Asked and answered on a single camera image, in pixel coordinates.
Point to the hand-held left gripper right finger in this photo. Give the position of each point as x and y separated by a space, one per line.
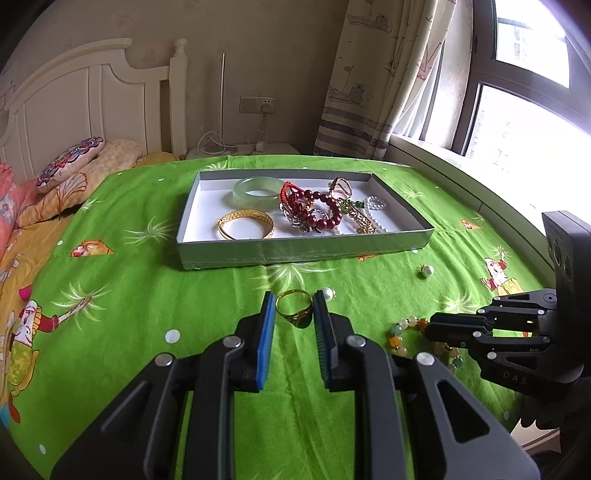
322 341

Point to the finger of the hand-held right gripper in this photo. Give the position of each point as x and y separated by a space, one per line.
508 318
512 364

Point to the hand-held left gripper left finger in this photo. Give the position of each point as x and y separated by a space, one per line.
265 341

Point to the silver brooch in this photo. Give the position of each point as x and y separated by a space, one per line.
300 224

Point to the grey jewelry box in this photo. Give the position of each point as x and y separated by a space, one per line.
207 217

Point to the pale green jade bangle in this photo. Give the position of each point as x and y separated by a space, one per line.
240 196

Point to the person's right hand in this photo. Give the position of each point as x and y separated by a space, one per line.
542 413

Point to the loose white pearl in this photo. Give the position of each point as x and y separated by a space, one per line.
328 294
426 271

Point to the gold bangle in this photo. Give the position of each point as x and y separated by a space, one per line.
226 228

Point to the green and yellow cartoon bedsheet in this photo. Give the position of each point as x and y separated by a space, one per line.
138 300

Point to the white nightstand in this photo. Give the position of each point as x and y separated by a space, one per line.
277 148

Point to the dark framed window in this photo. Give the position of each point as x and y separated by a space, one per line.
485 69

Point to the yellow patterned pillow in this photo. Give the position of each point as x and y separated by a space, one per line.
111 161

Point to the thin metal lamp pole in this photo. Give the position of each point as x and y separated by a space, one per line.
223 99

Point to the embroidered patterned pillow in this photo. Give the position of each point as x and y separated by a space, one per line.
69 161

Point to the printed beige curtain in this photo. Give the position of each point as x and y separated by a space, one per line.
369 78

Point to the white wooden headboard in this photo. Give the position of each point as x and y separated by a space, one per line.
92 106

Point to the pink floral quilt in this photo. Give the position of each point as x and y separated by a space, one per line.
9 198

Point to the wall socket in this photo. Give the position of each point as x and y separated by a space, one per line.
256 105

